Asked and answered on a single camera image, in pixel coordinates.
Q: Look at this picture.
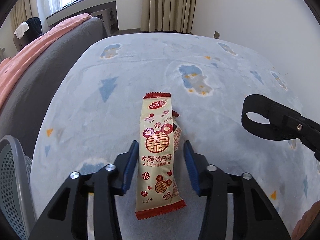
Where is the beige curtain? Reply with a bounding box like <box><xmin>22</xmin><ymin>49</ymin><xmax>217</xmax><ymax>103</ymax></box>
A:
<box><xmin>140</xmin><ymin>0</ymin><xmax>196</xmax><ymax>34</ymax></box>
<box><xmin>10</xmin><ymin>0</ymin><xmax>32</xmax><ymax>31</ymax></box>

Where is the person's right hand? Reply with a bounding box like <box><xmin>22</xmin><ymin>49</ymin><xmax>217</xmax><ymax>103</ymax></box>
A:
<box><xmin>291</xmin><ymin>201</ymin><xmax>320</xmax><ymax>240</ymax></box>

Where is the grey bed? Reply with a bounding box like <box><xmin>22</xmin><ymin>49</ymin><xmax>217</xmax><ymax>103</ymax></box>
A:
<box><xmin>1</xmin><ymin>17</ymin><xmax>107</xmax><ymax>158</ymax></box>

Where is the right beige curtain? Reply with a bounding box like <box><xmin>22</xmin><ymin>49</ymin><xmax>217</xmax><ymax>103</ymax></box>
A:
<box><xmin>140</xmin><ymin>0</ymin><xmax>196</xmax><ymax>34</ymax></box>

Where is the wall socket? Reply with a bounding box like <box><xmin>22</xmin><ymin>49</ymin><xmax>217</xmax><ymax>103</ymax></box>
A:
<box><xmin>213</xmin><ymin>31</ymin><xmax>220</xmax><ymax>39</ymax></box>

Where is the pink bed cover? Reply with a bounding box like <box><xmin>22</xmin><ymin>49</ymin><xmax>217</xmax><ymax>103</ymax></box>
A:
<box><xmin>1</xmin><ymin>13</ymin><xmax>92</xmax><ymax>105</ymax></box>

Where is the left beige curtain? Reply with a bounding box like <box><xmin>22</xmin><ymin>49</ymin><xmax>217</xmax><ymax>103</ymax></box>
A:
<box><xmin>10</xmin><ymin>0</ymin><xmax>32</xmax><ymax>31</ymax></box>

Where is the grey perforated trash bin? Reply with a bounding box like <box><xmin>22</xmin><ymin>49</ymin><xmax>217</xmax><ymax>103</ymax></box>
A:
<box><xmin>1</xmin><ymin>135</ymin><xmax>36</xmax><ymax>239</ymax></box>

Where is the light blue patterned blanket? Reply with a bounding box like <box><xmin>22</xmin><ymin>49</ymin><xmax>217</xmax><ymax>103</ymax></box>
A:
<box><xmin>30</xmin><ymin>33</ymin><xmax>319</xmax><ymax>231</ymax></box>

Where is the red beige candy wrapper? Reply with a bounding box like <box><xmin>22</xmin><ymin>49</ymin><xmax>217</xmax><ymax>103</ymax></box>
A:
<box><xmin>136</xmin><ymin>92</ymin><xmax>186</xmax><ymax>220</ymax></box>

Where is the white cloth on chair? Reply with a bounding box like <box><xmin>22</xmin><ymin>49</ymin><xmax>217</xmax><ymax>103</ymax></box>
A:
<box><xmin>14</xmin><ymin>22</ymin><xmax>29</xmax><ymax>39</ymax></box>

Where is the small stool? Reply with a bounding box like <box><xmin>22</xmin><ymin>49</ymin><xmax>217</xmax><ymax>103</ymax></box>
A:
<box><xmin>91</xmin><ymin>8</ymin><xmax>118</xmax><ymax>36</ymax></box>

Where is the grey window bench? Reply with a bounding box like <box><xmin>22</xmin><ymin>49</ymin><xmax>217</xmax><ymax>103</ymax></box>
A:
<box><xmin>46</xmin><ymin>1</ymin><xmax>118</xmax><ymax>27</ymax></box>

